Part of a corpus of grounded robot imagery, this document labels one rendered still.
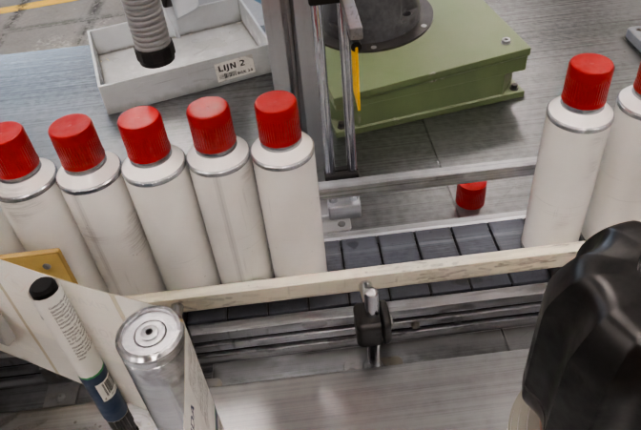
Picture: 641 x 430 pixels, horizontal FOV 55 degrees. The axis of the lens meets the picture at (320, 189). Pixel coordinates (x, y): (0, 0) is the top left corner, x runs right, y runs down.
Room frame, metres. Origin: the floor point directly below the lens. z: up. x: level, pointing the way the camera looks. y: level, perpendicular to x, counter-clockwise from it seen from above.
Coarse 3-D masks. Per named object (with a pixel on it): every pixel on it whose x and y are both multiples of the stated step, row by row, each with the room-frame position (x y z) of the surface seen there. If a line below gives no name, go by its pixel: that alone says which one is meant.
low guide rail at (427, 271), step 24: (408, 264) 0.37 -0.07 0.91; (432, 264) 0.37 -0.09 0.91; (456, 264) 0.36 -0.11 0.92; (480, 264) 0.36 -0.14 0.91; (504, 264) 0.36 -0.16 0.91; (528, 264) 0.36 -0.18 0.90; (552, 264) 0.36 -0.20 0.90; (192, 288) 0.37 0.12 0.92; (216, 288) 0.36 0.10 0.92; (240, 288) 0.36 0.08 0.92; (264, 288) 0.36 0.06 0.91; (288, 288) 0.36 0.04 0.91; (312, 288) 0.36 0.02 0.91; (336, 288) 0.36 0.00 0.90
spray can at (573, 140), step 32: (576, 64) 0.40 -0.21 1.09; (608, 64) 0.40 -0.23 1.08; (576, 96) 0.39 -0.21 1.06; (544, 128) 0.41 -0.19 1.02; (576, 128) 0.38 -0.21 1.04; (608, 128) 0.38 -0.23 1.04; (544, 160) 0.40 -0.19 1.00; (576, 160) 0.38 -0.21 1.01; (544, 192) 0.39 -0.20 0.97; (576, 192) 0.38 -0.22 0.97; (544, 224) 0.39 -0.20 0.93; (576, 224) 0.38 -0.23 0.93
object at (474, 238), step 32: (480, 224) 0.44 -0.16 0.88; (512, 224) 0.44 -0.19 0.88; (352, 256) 0.42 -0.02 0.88; (384, 256) 0.41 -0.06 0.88; (416, 256) 0.41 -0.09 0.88; (448, 256) 0.40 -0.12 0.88; (384, 288) 0.37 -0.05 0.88; (416, 288) 0.37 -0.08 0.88; (448, 288) 0.36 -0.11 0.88; (480, 288) 0.36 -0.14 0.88; (192, 320) 0.36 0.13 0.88; (224, 320) 0.36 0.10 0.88
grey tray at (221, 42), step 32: (224, 0) 1.06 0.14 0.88; (96, 32) 0.99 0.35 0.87; (128, 32) 1.01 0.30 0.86; (192, 32) 1.04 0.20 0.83; (224, 32) 1.03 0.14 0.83; (256, 32) 0.96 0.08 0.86; (96, 64) 0.88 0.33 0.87; (128, 64) 0.95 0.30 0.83; (192, 64) 0.84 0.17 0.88; (224, 64) 0.86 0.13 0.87; (256, 64) 0.87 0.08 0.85; (128, 96) 0.81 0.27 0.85; (160, 96) 0.82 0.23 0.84
